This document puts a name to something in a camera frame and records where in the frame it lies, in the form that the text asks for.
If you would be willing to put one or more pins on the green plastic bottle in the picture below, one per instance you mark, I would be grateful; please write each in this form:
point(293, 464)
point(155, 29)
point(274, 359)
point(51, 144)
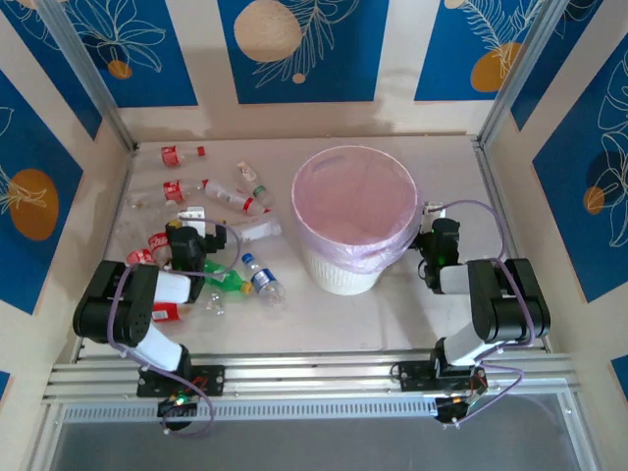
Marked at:
point(230, 280)

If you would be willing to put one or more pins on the aluminium frame post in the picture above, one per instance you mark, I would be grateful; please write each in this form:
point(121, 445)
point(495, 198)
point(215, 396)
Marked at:
point(520, 68)
point(88, 73)

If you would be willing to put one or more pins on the clear crushed plastic bottle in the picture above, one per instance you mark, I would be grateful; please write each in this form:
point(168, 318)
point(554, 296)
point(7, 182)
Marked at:
point(214, 302)

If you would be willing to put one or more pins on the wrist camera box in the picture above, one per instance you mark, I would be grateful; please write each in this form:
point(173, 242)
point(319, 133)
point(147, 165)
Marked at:
point(434, 210)
point(191, 214)

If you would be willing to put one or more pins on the white label red cap bottle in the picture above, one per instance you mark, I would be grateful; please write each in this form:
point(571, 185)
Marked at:
point(228, 195)

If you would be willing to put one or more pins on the blue label water bottle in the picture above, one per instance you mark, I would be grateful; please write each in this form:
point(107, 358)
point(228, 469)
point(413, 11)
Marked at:
point(262, 278)

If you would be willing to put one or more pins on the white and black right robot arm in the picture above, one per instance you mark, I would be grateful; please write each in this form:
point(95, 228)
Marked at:
point(510, 304)

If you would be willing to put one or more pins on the white bin with liner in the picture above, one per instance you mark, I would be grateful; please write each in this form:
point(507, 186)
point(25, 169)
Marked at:
point(353, 196)

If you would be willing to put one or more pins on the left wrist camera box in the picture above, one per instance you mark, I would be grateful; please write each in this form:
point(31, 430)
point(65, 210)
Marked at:
point(191, 214)

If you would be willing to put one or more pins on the beige label green band bottle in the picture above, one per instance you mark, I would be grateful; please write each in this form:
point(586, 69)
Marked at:
point(257, 189)

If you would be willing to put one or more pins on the grey flat panel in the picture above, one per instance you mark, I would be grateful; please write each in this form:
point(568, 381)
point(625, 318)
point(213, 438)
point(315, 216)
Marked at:
point(314, 449)

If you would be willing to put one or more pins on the clear bottle with white label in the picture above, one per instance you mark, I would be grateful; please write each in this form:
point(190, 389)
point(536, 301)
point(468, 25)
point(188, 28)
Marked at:
point(262, 229)

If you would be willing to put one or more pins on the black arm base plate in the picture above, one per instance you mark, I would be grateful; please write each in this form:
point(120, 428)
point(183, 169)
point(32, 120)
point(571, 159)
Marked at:
point(407, 378)
point(216, 387)

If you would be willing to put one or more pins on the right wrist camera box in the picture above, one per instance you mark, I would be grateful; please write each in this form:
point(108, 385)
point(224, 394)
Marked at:
point(434, 210)

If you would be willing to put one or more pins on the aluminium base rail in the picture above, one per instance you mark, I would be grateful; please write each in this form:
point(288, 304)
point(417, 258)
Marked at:
point(319, 378)

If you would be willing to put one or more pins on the small electronics board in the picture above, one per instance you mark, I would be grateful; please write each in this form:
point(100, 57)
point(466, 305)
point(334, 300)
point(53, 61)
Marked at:
point(454, 409)
point(176, 404)

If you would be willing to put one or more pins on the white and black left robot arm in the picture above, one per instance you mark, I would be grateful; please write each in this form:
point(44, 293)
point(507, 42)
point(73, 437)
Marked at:
point(113, 304)

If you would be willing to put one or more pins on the red label plastic bottle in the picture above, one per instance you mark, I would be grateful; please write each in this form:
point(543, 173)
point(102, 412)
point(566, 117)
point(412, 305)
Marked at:
point(169, 155)
point(174, 191)
point(164, 311)
point(158, 241)
point(140, 256)

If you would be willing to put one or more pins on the white plastic waste bin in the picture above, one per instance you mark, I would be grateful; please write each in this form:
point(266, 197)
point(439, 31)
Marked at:
point(343, 279)

